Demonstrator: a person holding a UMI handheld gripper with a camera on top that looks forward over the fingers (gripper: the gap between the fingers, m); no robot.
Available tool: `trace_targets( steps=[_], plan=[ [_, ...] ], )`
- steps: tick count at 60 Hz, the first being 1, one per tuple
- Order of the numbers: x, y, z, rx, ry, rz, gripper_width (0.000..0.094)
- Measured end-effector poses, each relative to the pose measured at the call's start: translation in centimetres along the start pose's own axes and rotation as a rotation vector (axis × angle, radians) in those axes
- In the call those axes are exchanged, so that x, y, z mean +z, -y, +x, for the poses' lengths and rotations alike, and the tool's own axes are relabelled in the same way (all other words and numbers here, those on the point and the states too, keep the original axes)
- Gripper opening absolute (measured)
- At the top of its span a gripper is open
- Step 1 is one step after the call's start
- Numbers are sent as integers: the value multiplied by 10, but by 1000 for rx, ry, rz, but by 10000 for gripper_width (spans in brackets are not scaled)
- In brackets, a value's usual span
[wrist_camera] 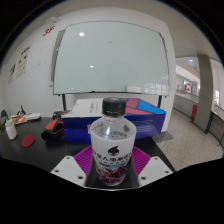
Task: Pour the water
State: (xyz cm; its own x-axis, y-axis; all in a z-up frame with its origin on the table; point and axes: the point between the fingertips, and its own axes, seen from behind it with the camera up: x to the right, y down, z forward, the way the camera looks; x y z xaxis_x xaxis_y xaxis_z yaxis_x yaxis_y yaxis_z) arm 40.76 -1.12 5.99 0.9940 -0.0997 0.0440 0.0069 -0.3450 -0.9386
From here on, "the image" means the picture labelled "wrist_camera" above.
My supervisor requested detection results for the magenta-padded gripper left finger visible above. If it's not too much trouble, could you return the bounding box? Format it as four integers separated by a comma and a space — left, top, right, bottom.
50, 145, 100, 188

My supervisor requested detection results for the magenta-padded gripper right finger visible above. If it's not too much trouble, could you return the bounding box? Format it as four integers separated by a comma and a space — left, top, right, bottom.
128, 146, 175, 188

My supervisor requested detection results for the clear black-capped drink bottle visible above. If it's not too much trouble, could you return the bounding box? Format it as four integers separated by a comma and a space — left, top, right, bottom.
89, 97, 137, 187

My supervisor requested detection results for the black and red hand tool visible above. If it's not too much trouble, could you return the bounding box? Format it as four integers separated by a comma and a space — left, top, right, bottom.
40, 110, 69, 142

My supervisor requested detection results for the flat round red coaster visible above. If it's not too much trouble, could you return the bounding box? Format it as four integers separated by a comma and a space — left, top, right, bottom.
20, 134, 36, 148

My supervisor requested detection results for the blue and white cardboard box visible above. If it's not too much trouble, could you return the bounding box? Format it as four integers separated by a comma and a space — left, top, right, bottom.
61, 97, 167, 144

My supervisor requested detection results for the small white oblong case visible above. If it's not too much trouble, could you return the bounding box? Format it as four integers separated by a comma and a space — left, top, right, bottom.
24, 113, 42, 121

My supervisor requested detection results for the black bag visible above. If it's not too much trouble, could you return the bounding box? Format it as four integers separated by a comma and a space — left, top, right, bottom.
18, 104, 28, 116

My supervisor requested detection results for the whiteboard on stand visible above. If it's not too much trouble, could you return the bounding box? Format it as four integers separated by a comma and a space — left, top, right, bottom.
53, 20, 171, 111

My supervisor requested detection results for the white mug with yellow handle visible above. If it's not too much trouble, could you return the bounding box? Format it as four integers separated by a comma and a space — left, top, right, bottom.
4, 119, 18, 140

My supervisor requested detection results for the small white wall poster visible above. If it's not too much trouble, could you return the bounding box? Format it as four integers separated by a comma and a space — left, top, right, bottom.
7, 63, 17, 84

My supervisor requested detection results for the large white wall poster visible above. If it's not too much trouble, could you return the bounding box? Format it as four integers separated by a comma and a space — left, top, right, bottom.
15, 44, 32, 79

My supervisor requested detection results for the red wall floor sign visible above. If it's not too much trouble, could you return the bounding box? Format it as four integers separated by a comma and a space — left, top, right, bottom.
42, 25, 56, 37

